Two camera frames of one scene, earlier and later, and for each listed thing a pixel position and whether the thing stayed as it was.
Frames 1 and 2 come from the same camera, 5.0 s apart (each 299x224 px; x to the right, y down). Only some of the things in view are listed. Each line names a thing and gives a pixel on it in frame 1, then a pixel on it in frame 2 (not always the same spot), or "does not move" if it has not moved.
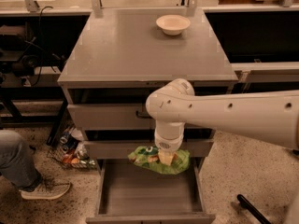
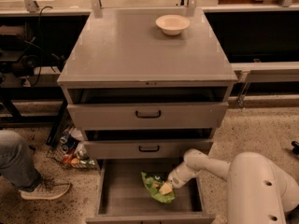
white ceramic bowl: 172,24 does not move
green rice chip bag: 149,156 -> 153,183
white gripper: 167,144 -> 177,179
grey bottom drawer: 131,193 does not move
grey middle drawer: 121,149 does not move
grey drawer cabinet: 113,61 does not move
